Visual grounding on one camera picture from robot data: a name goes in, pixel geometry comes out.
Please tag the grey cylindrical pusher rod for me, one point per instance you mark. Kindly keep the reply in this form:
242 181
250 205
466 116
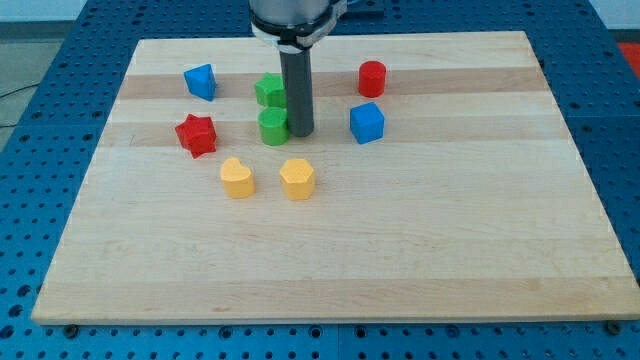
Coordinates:
297 77

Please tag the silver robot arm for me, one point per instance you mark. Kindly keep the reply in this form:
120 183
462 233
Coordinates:
293 27

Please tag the yellow hexagon block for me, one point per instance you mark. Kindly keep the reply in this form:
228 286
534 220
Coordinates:
297 179

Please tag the green star block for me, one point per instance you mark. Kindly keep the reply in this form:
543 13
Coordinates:
270 91

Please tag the green cylinder block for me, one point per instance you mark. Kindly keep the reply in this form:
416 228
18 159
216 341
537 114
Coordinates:
273 126

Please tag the red cylinder block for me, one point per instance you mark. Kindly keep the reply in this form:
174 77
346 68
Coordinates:
372 79

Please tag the blue cube block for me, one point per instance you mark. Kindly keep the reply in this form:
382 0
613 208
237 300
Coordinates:
367 122

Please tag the blue triangle block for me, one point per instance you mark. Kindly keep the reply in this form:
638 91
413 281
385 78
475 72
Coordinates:
201 82

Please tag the red star block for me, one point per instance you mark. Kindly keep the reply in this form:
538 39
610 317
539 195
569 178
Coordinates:
197 135

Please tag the yellow heart block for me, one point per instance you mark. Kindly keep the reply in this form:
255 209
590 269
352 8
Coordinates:
237 179

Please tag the light wooden board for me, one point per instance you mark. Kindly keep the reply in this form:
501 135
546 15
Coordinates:
475 205

